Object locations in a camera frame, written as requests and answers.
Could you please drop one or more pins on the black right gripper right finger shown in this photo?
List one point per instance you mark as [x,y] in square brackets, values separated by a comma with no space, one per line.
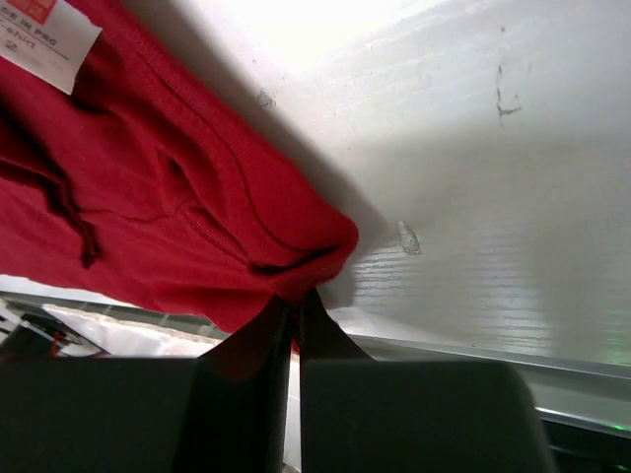
[363,415]

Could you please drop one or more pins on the red t-shirt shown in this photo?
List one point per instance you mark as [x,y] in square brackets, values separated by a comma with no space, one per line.
[122,174]

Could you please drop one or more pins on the white front cover board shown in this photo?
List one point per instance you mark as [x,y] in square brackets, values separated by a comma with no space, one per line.
[118,328]

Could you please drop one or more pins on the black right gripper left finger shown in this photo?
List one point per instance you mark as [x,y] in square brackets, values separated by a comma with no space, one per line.
[222,411]

